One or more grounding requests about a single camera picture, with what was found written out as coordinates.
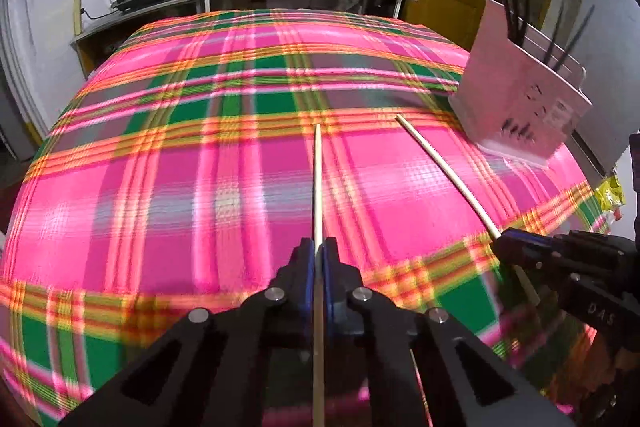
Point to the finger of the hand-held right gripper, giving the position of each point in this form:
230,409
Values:
545,259
575,244

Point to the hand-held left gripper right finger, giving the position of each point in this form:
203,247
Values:
327,277

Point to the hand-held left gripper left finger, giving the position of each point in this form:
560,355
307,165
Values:
309,277

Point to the light wooden chopstick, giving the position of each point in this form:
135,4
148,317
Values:
445,172
318,187

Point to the pink plastic chopstick holder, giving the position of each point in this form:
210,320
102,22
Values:
505,97

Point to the yellow snack packet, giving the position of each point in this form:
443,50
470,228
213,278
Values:
610,197

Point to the pink green plaid tablecloth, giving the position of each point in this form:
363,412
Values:
200,182

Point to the grey metal panel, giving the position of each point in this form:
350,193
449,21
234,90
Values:
615,57

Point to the black induction stove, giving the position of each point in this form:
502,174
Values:
150,1

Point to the cream power strip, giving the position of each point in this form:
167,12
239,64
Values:
77,12

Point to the white door frame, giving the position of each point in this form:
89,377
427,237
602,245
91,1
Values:
15,57

